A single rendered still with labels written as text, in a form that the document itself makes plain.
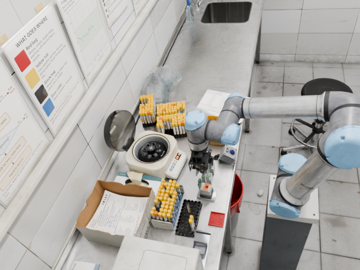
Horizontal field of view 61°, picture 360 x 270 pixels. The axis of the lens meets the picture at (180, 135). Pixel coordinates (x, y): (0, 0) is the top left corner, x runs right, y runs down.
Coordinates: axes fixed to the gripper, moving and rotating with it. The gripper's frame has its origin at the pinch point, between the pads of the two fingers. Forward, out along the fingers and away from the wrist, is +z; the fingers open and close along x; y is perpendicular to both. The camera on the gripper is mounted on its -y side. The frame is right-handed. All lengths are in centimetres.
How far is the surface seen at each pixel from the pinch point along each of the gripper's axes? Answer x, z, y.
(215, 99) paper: -11, 19, -68
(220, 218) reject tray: 8.6, 20.4, 10.2
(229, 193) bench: 9.6, 20.6, -3.7
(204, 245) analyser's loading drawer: 5.2, 15.0, 26.2
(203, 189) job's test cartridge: -1.1, 12.9, 1.7
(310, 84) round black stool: 47, 43, -120
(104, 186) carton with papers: -48, 10, 11
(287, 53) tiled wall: 29, 97, -243
